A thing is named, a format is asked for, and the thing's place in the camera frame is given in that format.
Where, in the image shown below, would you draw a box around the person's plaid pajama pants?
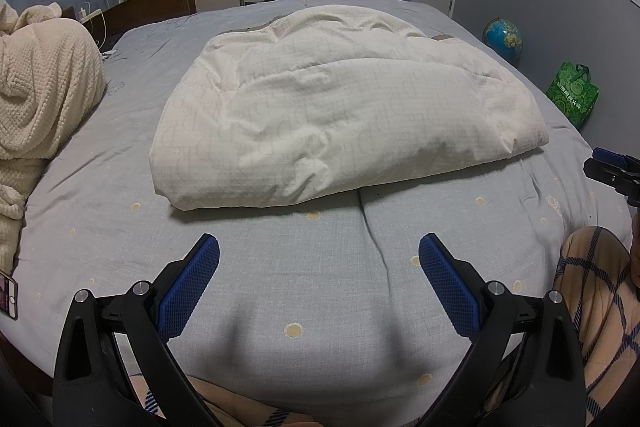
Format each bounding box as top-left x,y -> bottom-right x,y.
125,227 -> 640,427

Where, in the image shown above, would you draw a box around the white wall socket with cables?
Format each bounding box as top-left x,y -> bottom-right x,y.
75,2 -> 119,58

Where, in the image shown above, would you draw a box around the green shopping bag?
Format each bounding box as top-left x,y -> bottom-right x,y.
545,61 -> 600,130

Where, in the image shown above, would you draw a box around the bed with grey sheet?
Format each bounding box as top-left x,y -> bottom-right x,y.
0,0 -> 633,388

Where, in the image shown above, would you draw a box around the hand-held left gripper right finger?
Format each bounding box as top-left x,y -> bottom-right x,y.
417,233 -> 587,427

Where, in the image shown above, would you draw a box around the beige waffle blanket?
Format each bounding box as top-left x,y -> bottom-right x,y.
0,0 -> 107,278

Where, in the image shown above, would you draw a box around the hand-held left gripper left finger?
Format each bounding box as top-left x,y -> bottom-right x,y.
52,233 -> 222,427

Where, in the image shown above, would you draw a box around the smartphone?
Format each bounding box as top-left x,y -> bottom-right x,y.
0,269 -> 19,320

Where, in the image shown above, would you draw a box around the white duvet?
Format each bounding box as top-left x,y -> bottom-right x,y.
149,4 -> 551,212

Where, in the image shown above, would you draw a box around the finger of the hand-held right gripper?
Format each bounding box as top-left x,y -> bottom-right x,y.
583,147 -> 640,208

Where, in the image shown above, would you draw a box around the blue globe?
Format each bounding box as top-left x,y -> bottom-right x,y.
482,18 -> 524,65

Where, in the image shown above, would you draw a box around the dark wooden headboard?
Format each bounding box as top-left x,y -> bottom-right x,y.
60,0 -> 197,48

